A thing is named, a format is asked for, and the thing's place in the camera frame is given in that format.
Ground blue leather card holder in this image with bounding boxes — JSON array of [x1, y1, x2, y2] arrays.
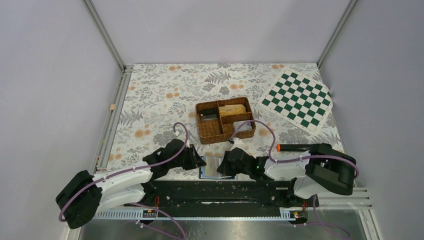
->
[[198, 156, 236, 180]]

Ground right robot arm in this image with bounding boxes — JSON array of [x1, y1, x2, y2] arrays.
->
[[217, 142, 359, 206]]

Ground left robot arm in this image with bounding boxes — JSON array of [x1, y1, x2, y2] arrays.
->
[[55, 138, 206, 229]]

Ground grey card stack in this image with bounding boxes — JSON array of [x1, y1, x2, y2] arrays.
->
[[233, 120, 254, 132]]

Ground black marker orange cap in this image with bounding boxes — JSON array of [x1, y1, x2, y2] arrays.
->
[[276, 144, 314, 152]]

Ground woven wicker divided basket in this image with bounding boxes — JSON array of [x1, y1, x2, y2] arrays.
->
[[195, 96, 256, 145]]

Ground floral table mat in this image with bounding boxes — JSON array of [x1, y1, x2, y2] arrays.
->
[[103, 62, 353, 182]]

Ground green white chessboard mat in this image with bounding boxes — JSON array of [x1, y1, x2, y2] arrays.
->
[[258, 68, 333, 134]]

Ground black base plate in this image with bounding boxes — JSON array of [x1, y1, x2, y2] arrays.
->
[[98, 180, 320, 218]]

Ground aluminium frame rail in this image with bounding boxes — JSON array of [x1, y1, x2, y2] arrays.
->
[[88, 68, 152, 175]]

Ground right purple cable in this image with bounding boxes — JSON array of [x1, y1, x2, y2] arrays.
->
[[228, 119, 360, 239]]

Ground purple cable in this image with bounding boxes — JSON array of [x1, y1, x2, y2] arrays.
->
[[228, 119, 360, 239], [58, 122, 190, 240]]

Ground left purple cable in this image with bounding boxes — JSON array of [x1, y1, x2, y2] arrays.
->
[[58, 122, 190, 240]]

